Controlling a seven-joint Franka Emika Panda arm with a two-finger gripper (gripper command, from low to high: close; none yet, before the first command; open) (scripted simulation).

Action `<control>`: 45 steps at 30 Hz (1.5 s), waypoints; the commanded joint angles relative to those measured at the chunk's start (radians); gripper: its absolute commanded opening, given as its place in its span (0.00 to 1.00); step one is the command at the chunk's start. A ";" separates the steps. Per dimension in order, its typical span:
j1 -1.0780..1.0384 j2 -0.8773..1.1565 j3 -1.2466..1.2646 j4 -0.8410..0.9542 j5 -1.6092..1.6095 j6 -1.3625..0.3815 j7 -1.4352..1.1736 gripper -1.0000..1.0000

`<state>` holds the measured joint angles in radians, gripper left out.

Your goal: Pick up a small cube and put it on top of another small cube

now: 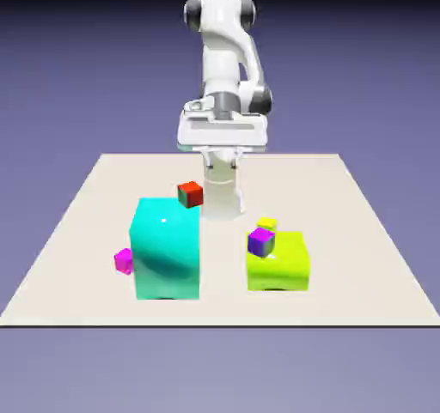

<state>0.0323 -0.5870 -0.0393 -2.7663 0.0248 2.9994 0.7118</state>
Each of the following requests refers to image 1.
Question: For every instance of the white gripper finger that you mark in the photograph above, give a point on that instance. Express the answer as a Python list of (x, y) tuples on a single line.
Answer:
[(208, 160), (235, 160)]

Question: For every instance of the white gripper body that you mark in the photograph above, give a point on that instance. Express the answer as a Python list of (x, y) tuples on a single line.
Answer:
[(223, 134)]

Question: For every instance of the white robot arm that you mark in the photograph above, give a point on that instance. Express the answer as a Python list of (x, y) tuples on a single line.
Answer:
[(223, 42)]

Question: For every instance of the small red cube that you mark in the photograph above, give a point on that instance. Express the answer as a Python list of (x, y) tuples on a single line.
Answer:
[(191, 194)]

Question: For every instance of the small yellow cube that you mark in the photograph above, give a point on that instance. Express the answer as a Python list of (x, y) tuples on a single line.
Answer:
[(267, 223)]

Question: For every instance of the small purple cube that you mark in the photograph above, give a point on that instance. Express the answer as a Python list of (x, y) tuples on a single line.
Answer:
[(260, 242)]

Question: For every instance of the small magenta cube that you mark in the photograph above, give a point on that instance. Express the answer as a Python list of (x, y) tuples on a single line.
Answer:
[(123, 261)]

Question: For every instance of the large cyan box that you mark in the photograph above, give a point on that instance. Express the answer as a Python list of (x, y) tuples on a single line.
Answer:
[(165, 244)]

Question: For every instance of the large yellow-green box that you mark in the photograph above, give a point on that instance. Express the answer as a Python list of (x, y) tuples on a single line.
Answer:
[(285, 265)]

